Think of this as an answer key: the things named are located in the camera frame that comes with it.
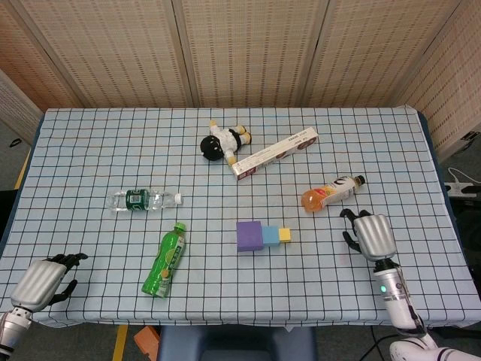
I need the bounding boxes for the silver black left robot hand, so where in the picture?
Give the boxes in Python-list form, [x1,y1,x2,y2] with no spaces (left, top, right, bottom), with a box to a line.
[10,252,89,313]

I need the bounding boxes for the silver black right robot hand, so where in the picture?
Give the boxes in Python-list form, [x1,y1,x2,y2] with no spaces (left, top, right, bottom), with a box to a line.
[340,208,398,262]

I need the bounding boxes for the blue cube block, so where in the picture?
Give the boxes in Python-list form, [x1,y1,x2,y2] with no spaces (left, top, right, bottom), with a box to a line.
[262,226,282,249]

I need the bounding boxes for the large purple foam cube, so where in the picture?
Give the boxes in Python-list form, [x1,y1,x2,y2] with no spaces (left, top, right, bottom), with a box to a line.
[236,220,264,253]

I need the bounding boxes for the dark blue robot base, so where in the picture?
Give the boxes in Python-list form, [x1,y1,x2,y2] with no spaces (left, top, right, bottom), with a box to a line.
[156,325,317,361]

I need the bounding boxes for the orange juice bottle white label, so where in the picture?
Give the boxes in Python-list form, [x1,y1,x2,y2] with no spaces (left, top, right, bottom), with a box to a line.
[301,174,367,214]

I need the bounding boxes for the white power strip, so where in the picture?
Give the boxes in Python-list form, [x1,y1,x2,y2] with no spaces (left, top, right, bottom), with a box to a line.
[444,181,475,197]

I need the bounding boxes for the orange block on floor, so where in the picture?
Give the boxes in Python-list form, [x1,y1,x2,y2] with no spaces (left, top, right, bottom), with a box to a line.
[134,326,161,356]

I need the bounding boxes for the clear water bottle green label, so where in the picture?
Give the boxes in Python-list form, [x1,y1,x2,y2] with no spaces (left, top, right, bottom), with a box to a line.
[105,188,184,214]

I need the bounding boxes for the green tea bottle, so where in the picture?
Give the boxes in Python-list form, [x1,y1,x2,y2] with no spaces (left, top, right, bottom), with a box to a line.
[141,222,188,299]

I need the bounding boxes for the long white baking paper box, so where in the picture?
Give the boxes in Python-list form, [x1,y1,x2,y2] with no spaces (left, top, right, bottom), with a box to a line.
[231,126,320,181]

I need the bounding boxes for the light blue checked tablecloth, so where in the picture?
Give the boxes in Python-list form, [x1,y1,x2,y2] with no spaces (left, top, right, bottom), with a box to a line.
[0,106,481,328]

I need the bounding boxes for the black white plush doll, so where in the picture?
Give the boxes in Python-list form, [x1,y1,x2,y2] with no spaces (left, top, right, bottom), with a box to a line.
[199,119,253,165]

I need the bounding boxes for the bamboo folding screen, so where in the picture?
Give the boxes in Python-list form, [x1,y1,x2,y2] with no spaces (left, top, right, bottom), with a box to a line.
[0,0,481,161]

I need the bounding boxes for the white power cable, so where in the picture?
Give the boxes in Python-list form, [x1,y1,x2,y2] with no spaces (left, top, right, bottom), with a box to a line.
[447,167,471,184]

